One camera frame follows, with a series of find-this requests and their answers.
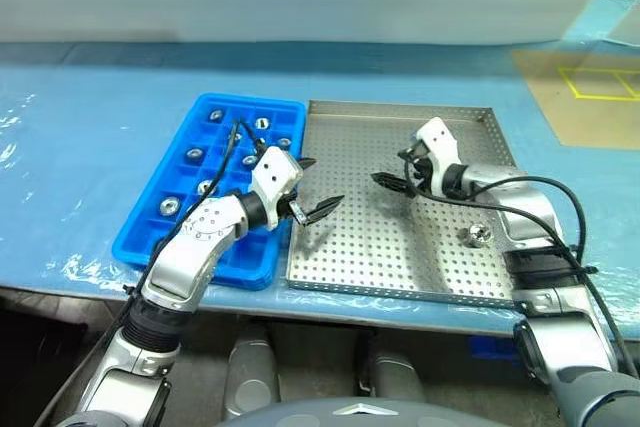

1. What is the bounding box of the grey rounded shape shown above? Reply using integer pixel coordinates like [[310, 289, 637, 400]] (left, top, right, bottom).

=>
[[368, 352, 427, 404], [221, 324, 282, 421]]

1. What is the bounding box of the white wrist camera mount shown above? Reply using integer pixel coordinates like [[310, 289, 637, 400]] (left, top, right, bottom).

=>
[[249, 146, 305, 233], [406, 116, 463, 196]]

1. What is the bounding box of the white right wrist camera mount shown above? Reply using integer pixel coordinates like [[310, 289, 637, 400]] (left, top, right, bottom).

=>
[[406, 116, 463, 196]]

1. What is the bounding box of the blue object under table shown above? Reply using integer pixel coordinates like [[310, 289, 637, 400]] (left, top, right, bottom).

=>
[[466, 335, 522, 364]]

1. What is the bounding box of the brown mat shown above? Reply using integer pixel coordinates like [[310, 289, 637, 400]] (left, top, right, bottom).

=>
[[510, 48, 640, 150]]

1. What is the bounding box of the blue compartment tray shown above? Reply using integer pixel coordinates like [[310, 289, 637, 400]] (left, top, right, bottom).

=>
[[111, 91, 308, 292]]

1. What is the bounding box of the dark grey robot torso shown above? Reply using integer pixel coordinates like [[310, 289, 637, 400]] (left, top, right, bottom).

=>
[[213, 395, 512, 427]]

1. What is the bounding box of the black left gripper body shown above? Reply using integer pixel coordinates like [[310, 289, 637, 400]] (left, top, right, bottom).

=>
[[277, 181, 309, 227]]

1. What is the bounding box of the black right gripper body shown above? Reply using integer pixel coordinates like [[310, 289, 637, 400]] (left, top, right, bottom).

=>
[[404, 141, 436, 198]]

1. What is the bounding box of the perforated metal tray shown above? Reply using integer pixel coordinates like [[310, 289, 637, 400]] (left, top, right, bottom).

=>
[[285, 99, 522, 310]]

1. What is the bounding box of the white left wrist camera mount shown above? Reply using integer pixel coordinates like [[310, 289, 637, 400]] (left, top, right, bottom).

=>
[[249, 146, 305, 233]]

